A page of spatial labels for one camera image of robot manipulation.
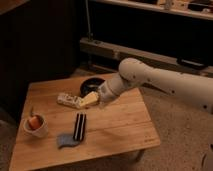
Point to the white lotion bottle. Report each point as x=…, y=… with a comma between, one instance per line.
x=69, y=100

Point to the black ceramic bowl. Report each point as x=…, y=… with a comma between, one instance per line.
x=90, y=85

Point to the beige ceramic cup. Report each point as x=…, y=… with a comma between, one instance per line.
x=40, y=132

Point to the blue-grey cloth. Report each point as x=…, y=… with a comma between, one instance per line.
x=66, y=140

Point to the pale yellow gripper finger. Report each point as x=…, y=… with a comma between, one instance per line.
x=89, y=99

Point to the black striped rectangular case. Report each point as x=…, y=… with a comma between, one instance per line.
x=79, y=129

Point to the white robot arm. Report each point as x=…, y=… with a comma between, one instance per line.
x=192, y=89

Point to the vertical metal pole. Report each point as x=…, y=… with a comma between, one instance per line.
x=90, y=34

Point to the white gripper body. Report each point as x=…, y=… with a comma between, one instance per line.
x=106, y=95

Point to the wooden shelf with items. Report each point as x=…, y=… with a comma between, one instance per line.
x=166, y=8

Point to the grey metal rail beam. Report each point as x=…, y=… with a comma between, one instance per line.
x=117, y=52

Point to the wooden table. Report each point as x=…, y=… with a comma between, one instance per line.
x=123, y=126

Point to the orange carrot toy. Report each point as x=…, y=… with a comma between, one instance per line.
x=34, y=120

